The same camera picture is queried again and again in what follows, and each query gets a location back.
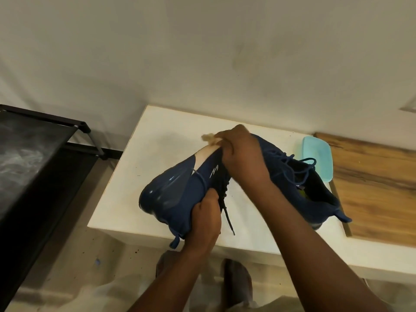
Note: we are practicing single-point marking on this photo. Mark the person's left hand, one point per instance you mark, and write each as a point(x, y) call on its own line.
point(204, 224)

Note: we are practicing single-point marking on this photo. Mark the person's right hand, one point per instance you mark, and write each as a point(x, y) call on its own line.
point(247, 155)

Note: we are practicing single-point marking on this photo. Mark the beige cleaning cloth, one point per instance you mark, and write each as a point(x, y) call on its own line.
point(209, 138)

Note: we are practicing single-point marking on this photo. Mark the black shoe rack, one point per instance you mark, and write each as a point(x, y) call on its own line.
point(29, 159)

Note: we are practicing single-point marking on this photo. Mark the person's left forearm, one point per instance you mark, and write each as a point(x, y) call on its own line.
point(165, 282)

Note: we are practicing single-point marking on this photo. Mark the person's right forearm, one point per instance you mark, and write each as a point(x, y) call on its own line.
point(318, 250)

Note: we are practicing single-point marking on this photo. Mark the person's left foot grey sock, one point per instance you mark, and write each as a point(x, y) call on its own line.
point(162, 264)

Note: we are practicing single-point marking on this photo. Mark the person's foot grey sock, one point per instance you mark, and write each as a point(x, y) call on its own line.
point(162, 264)
point(237, 282)

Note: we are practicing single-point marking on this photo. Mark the person's right foot grey sock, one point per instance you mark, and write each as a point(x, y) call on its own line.
point(237, 282)

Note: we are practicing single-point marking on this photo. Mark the light blue plastic container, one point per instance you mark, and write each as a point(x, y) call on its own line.
point(317, 155)

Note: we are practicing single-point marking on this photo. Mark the white shorts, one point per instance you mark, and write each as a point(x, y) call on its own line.
point(243, 303)

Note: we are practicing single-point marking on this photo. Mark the brown wooden board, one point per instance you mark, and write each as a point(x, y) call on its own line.
point(373, 191)

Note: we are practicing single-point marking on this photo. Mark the white wall switch plate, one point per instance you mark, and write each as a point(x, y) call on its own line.
point(409, 106)

